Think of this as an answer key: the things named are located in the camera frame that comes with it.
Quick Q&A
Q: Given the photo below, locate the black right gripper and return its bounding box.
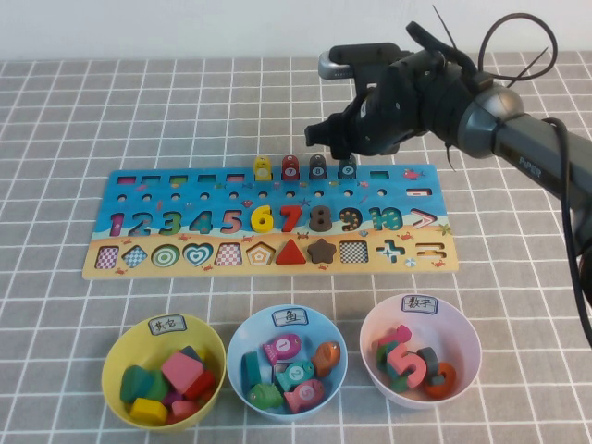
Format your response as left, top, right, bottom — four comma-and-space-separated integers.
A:
304, 51, 458, 161

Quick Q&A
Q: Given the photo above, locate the yellow wooden fish piece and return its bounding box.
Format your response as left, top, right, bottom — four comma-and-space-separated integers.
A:
253, 155, 273, 182

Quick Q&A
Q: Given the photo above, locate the brown wooden star piece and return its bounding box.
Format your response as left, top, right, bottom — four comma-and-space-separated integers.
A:
306, 238, 338, 265

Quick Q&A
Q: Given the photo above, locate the red wooden triangle piece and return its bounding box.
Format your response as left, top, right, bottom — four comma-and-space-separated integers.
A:
276, 238, 307, 265

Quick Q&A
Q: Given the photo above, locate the colourful wooden puzzle board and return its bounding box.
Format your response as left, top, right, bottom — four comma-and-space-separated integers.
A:
81, 164, 460, 281

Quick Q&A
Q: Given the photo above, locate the paper label on blue bowl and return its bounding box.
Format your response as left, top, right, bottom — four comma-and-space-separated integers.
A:
272, 308, 310, 327

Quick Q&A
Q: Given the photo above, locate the paper label on pink bowl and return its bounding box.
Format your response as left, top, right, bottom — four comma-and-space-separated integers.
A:
401, 295, 439, 315

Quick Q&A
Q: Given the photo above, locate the magenta wooden number piece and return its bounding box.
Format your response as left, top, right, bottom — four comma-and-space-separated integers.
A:
376, 324, 413, 348

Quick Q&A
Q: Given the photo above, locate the pink fish piece number one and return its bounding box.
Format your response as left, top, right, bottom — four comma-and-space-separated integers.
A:
263, 333, 302, 364

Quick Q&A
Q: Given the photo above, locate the light blue plastic bowl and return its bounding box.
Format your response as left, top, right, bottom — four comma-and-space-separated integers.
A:
226, 303, 349, 421

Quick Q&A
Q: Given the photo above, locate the orange wooden fish piece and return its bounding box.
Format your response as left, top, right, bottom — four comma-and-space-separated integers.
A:
310, 340, 342, 376

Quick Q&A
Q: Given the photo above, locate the pink plastic bowl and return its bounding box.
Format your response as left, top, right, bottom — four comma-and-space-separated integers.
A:
359, 294, 482, 411

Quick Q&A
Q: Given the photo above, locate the teal fish piece number two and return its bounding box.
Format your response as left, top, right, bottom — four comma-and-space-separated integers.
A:
276, 359, 316, 392

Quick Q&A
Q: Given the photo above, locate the dark teal wooden fish piece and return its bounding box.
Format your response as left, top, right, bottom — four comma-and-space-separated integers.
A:
240, 351, 264, 392

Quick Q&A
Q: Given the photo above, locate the paper label on yellow bowl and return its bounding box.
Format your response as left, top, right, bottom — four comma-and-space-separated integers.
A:
148, 314, 188, 335

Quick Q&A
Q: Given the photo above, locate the pink fish piece number five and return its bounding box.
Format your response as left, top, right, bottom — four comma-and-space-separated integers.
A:
283, 378, 326, 414

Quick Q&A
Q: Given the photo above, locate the green wooden fish piece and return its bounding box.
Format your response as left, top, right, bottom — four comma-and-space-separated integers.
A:
245, 382, 284, 411

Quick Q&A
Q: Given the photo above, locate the orange wooden number piece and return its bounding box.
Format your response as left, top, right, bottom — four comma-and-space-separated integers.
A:
424, 362, 457, 399

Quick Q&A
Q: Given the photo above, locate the yellow plastic bowl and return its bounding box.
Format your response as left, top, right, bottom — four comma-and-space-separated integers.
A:
101, 314, 228, 434

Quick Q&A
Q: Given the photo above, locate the red wooden number seven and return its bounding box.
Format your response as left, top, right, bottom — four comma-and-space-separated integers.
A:
278, 204, 303, 234

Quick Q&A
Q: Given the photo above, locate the brown wooden number eight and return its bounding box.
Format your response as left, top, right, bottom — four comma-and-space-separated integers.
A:
308, 205, 332, 233

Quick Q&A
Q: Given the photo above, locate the yellow wooden number six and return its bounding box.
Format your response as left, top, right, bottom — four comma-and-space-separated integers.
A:
250, 204, 275, 235

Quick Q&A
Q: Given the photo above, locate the black zip tie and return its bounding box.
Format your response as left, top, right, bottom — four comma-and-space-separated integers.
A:
432, 4, 460, 53

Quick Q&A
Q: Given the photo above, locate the pink wooden number five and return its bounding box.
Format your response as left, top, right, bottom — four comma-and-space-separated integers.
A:
386, 341, 427, 389

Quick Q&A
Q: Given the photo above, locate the pink wooden square block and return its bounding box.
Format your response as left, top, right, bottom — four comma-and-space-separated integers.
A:
160, 351, 205, 394

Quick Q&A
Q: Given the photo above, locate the red wooden block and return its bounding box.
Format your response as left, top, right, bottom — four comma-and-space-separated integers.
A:
183, 369, 216, 401

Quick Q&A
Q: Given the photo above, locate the grey checked tablecloth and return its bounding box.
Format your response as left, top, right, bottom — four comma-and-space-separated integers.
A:
0, 51, 592, 444

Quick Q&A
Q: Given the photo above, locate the green wooden block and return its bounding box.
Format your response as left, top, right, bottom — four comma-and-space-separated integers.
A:
146, 369, 170, 402

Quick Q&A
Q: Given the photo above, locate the coral wooden block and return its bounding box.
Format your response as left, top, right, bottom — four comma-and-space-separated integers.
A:
166, 400, 203, 425

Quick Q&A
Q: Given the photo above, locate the dark teal wooden block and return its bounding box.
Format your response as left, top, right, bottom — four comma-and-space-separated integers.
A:
119, 364, 154, 403

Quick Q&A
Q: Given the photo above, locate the yellow wooden block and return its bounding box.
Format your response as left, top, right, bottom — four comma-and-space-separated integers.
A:
129, 397, 169, 426

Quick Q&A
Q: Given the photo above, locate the grey wooden ring piece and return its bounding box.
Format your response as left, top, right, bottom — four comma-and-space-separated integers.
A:
415, 346, 439, 378

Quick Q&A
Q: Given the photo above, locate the black camera cable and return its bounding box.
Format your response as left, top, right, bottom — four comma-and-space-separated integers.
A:
478, 13, 592, 348

